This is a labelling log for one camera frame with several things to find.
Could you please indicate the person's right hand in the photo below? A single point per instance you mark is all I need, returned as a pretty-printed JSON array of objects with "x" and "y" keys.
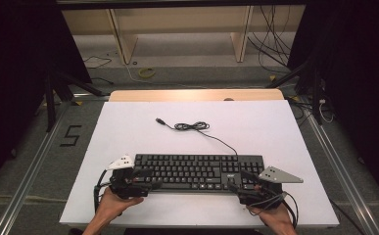
[{"x": 278, "y": 217}]

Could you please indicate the yellow tape roll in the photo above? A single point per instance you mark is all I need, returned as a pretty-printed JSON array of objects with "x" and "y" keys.
[{"x": 147, "y": 72}]

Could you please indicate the black curtain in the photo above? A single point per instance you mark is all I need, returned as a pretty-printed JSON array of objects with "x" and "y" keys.
[
  {"x": 363, "y": 81},
  {"x": 14, "y": 81}
]

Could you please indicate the person's left hand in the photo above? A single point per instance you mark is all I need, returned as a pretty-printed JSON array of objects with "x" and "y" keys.
[{"x": 112, "y": 205}]

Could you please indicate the black computer keyboard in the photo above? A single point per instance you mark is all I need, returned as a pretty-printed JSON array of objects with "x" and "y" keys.
[{"x": 190, "y": 169}]

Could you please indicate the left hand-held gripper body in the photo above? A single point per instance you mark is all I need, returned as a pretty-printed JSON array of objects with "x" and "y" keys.
[{"x": 126, "y": 186}]

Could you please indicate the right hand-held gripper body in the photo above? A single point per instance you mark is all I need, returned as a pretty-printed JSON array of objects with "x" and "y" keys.
[{"x": 262, "y": 196}]

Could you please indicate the aluminium floor rail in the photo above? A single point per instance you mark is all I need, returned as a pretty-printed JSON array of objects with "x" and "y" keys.
[
  {"x": 30, "y": 169},
  {"x": 343, "y": 176}
]

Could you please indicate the light wooden bench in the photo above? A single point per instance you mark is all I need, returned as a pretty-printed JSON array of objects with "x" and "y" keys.
[{"x": 127, "y": 42}]

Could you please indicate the white table board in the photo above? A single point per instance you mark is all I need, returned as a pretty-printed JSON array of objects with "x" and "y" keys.
[{"x": 249, "y": 130}]

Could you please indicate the black metal stand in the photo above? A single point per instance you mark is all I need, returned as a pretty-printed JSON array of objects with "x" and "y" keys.
[
  {"x": 50, "y": 104},
  {"x": 316, "y": 98}
]

